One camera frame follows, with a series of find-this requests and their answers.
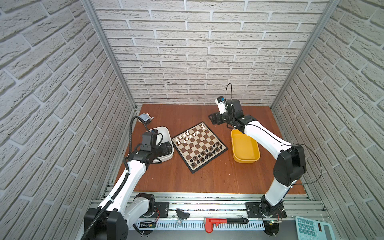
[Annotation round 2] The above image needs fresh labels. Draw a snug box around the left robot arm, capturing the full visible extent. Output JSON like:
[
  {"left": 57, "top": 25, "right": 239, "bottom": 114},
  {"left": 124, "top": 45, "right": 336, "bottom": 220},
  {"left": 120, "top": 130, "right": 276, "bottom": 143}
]
[{"left": 82, "top": 127, "right": 174, "bottom": 240}]

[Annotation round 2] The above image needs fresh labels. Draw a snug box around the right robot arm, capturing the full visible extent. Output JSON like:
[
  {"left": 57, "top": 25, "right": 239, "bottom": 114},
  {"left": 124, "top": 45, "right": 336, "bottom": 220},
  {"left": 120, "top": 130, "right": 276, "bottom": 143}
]
[{"left": 209, "top": 96, "right": 307, "bottom": 218}]

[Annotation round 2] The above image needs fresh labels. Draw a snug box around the folding chess board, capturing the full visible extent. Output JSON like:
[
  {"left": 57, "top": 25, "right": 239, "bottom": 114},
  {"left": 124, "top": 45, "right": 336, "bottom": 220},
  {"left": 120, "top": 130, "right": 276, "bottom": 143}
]
[{"left": 171, "top": 122, "right": 228, "bottom": 174}]

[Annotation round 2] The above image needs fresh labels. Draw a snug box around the white plastic bin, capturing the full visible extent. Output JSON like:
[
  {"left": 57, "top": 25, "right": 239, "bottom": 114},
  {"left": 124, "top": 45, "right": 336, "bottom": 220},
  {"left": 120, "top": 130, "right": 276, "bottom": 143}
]
[{"left": 151, "top": 127, "right": 175, "bottom": 163}]

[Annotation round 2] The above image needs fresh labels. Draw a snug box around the grey pencil sharpener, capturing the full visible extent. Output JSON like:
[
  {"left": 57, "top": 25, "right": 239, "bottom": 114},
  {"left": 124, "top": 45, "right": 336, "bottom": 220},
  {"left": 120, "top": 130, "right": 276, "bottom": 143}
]
[{"left": 139, "top": 113, "right": 154, "bottom": 125}]

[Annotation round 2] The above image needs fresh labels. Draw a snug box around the yellow plastic bin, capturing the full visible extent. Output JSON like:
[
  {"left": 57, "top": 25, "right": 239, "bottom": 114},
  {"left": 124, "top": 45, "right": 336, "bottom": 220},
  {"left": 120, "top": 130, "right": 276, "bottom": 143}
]
[{"left": 231, "top": 130, "right": 261, "bottom": 164}]

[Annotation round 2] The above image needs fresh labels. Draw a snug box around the red black clamp tool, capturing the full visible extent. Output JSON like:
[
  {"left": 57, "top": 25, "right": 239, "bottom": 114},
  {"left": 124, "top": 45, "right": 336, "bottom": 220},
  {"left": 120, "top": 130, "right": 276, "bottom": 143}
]
[{"left": 204, "top": 218, "right": 249, "bottom": 234}]

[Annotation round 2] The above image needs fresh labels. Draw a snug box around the teal calculator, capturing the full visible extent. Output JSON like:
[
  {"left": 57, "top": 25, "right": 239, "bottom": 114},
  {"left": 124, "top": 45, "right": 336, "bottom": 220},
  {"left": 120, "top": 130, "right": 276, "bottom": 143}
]
[{"left": 295, "top": 216, "right": 336, "bottom": 240}]

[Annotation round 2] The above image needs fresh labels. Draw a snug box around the small black bracket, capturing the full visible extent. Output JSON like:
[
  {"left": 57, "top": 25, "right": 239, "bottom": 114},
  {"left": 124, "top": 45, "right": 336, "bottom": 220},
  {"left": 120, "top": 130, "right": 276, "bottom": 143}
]
[{"left": 176, "top": 208, "right": 190, "bottom": 227}]

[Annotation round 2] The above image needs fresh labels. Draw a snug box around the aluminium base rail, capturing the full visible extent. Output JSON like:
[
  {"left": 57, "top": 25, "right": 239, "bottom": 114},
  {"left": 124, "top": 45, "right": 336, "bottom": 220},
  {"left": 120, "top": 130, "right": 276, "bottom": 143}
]
[{"left": 89, "top": 191, "right": 331, "bottom": 232}]

